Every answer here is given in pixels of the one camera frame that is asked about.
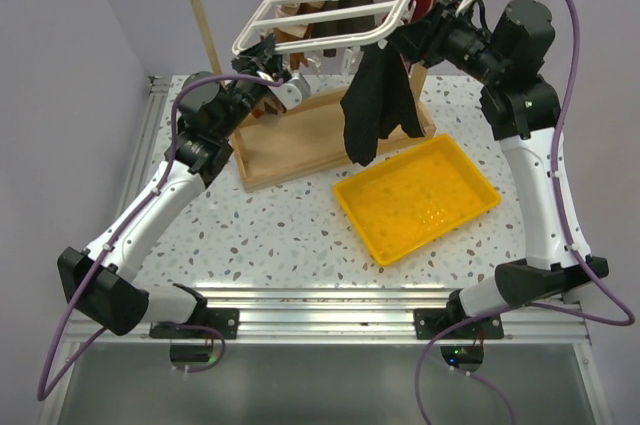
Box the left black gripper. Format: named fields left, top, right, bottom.
left=214, top=33, right=281, bottom=139

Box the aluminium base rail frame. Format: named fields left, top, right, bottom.
left=63, top=287, right=594, bottom=346

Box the argyle patterned underwear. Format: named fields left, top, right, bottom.
left=252, top=94, right=287, bottom=127

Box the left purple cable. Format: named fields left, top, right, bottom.
left=37, top=72, right=286, bottom=402

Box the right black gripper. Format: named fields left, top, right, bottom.
left=386, top=0, right=509, bottom=85

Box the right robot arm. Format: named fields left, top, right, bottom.
left=389, top=0, right=609, bottom=338

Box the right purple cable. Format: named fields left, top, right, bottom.
left=414, top=0, right=636, bottom=425

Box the purple cable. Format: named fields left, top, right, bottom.
left=414, top=0, right=636, bottom=425
left=37, top=72, right=286, bottom=402

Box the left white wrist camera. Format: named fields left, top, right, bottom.
left=271, top=72, right=311, bottom=111

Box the wooden hanger rack stand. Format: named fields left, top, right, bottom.
left=175, top=0, right=469, bottom=193

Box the tan brown underwear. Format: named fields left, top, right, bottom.
left=273, top=1, right=324, bottom=71

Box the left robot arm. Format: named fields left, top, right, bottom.
left=57, top=35, right=290, bottom=338

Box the white plastic clip hanger frame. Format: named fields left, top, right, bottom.
left=231, top=0, right=436, bottom=74

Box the yellow plastic tray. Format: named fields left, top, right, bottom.
left=333, top=135, right=501, bottom=266

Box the black striped underwear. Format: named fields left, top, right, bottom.
left=341, top=44, right=425, bottom=166

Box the left aluminium side rail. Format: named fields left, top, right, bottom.
left=116, top=76, right=171, bottom=213

